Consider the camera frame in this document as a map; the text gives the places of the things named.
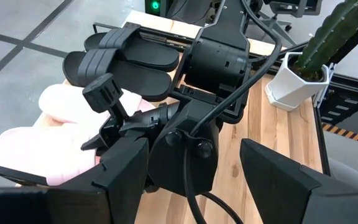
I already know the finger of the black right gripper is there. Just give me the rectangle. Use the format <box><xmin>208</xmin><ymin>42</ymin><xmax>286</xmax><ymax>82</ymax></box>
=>
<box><xmin>81</xmin><ymin>130</ymin><xmax>145</xmax><ymax>153</ymax></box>

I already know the white angular plant pot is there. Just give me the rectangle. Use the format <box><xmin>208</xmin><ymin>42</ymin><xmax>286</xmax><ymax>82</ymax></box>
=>
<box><xmin>265</xmin><ymin>52</ymin><xmax>331</xmax><ymax>112</ymax></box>

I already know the office chair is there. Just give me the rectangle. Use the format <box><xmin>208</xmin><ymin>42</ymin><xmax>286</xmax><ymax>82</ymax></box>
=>
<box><xmin>261</xmin><ymin>0</ymin><xmax>323</xmax><ymax>44</ymax></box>

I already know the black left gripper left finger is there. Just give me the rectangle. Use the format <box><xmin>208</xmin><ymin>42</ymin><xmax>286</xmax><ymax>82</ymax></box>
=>
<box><xmin>47</xmin><ymin>138</ymin><xmax>150</xmax><ymax>224</ymax></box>

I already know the black slide sandal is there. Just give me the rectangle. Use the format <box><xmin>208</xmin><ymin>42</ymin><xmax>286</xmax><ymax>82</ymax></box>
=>
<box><xmin>84</xmin><ymin>22</ymin><xmax>180</xmax><ymax>73</ymax></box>
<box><xmin>62</xmin><ymin>48</ymin><xmax>173</xmax><ymax>103</ymax></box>

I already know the pink slide sandal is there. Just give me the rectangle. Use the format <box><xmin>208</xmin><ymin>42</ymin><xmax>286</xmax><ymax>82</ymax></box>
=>
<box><xmin>38</xmin><ymin>83</ymin><xmax>157</xmax><ymax>125</ymax></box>
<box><xmin>0</xmin><ymin>119</ymin><xmax>111</xmax><ymax>187</ymax></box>

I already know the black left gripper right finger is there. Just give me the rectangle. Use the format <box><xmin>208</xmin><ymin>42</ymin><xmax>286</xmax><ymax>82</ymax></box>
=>
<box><xmin>240</xmin><ymin>138</ymin><xmax>321</xmax><ymax>224</ymax></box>

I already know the green cactus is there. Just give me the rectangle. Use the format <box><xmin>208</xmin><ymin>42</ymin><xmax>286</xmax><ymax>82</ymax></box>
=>
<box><xmin>292</xmin><ymin>0</ymin><xmax>358</xmax><ymax>80</ymax></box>

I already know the yellow black hazard tape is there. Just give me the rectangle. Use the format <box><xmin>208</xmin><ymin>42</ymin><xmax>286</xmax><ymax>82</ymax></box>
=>
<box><xmin>321</xmin><ymin>123</ymin><xmax>358</xmax><ymax>147</ymax></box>

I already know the black box with green lights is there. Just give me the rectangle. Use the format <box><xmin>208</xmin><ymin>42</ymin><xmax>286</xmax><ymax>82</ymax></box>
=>
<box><xmin>144</xmin><ymin>0</ymin><xmax>167</xmax><ymax>16</ymax></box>

